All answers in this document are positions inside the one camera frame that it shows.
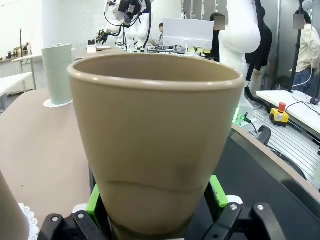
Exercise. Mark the grey slotted aluminium bench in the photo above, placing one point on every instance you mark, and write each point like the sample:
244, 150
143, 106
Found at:
295, 140

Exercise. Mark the black computer mouse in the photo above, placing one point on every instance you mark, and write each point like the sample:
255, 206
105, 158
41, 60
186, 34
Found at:
314, 101

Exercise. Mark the black tripod pole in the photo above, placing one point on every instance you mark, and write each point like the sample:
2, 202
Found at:
297, 62

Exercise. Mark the black plastic tray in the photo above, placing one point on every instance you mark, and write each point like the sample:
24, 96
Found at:
262, 200

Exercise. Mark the small white box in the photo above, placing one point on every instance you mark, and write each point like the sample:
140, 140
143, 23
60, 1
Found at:
92, 47

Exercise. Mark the pale green plastic cup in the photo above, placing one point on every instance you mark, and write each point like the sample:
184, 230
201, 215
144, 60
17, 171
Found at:
56, 75

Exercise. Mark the seated person with black hair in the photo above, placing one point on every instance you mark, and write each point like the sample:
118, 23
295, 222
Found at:
161, 28

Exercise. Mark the wooden shelf with items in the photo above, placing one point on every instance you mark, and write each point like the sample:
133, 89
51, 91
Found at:
18, 51

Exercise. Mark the brown plastic cup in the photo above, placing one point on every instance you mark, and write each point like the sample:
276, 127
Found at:
10, 212
155, 125

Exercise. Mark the white paper doily coaster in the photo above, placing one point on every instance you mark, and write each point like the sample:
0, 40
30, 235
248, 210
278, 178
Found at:
30, 217
48, 104

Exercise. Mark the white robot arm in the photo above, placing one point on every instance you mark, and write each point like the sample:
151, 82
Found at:
136, 32

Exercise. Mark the person in beige shirt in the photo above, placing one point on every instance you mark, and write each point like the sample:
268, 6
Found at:
308, 50

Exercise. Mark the yellow emergency stop box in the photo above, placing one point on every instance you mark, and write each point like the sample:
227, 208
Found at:
280, 115

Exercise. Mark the white computer monitor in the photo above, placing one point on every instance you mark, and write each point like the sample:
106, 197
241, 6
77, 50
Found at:
187, 32

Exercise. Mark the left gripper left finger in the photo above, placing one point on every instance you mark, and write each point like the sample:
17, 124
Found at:
72, 227

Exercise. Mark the white table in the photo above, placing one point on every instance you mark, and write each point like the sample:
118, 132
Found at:
15, 80

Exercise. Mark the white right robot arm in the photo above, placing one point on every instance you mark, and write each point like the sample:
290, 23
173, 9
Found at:
237, 37

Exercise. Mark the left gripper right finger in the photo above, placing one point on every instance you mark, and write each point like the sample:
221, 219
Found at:
245, 225

